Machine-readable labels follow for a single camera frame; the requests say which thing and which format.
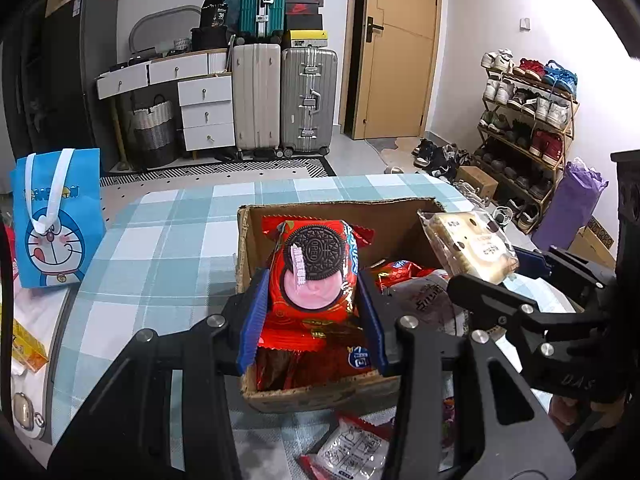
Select red chips bag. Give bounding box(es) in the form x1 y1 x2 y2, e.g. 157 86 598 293
254 258 437 392

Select purple bag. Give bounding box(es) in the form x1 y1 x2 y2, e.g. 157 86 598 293
530 156 609 252

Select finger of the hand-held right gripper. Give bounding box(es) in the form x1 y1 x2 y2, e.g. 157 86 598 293
446 274 609 372
512 245 619 312

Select woven laundry basket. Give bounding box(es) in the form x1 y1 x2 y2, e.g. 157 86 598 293
130 94 179 169

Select checked tablecloth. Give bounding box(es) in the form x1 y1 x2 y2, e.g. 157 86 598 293
49 173 577 480

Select purple snack packet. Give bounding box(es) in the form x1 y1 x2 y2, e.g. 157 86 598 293
438 395 459 472

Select printed cardboard box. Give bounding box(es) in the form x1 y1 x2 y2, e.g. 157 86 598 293
569 216 618 269

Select blue cartoon gift bag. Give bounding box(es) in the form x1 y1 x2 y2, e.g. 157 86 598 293
10 147 107 289

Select clear beige cake packet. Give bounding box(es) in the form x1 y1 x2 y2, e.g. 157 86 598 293
416 209 522 286

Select patterned rug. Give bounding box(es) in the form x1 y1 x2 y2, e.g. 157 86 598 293
98 155 337 189

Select rows of assorted shoes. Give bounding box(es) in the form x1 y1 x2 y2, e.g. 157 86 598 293
475 49 580 231

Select grey curved tube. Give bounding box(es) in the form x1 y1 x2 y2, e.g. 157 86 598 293
128 4 202 54

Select silver suitcase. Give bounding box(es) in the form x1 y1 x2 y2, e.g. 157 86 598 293
279 47 339 157

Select black paper bag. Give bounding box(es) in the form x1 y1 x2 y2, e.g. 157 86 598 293
190 0 232 52

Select wooden door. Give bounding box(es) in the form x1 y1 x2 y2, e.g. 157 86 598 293
349 0 444 141

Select yellow box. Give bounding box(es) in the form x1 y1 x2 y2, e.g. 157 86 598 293
9 319 50 373

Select white drawer cabinet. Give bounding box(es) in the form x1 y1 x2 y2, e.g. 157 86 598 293
95 47 236 154

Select wooden shoe rack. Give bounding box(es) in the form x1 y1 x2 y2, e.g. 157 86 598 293
472 50 582 234

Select white device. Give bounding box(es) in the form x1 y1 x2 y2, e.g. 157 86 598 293
9 391 47 442

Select pile of dark sneakers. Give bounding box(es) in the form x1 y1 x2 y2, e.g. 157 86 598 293
411 138 472 184

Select white snack packet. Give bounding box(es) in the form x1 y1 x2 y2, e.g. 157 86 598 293
299 411 397 480

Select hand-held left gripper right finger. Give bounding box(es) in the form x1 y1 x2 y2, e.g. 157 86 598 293
355 271 577 480

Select red cookie packet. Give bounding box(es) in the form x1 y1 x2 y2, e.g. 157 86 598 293
261 214 377 352

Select small plain cardboard box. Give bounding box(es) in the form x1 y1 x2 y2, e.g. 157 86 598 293
456 164 499 202

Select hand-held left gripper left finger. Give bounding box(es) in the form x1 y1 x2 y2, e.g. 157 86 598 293
47 270 272 480

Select person's right hand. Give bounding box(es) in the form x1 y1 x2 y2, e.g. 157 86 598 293
548 394 609 442

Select grey black snack packet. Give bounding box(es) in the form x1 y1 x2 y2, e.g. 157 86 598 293
399 269 472 337

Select dark refrigerator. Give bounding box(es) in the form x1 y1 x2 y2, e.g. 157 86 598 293
0 0 119 172

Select stack of shoe boxes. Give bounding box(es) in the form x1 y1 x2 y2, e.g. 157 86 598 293
284 0 324 49

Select red box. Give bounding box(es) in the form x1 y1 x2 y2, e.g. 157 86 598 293
0 224 24 282

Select cream suitcase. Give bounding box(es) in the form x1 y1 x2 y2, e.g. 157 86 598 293
232 42 282 159

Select brown cardboard box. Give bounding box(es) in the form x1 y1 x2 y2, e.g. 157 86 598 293
235 197 482 414

